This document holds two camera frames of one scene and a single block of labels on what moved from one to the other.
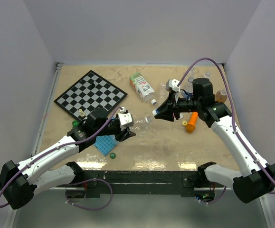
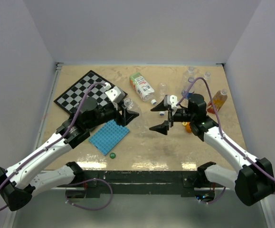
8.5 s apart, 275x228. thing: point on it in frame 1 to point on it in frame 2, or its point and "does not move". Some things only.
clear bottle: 141,126 to 128,103
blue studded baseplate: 105,143 does not move
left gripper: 122,136 to 126,117
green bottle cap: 112,155 does not move
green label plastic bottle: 142,88 does not move
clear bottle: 207,75 does not move
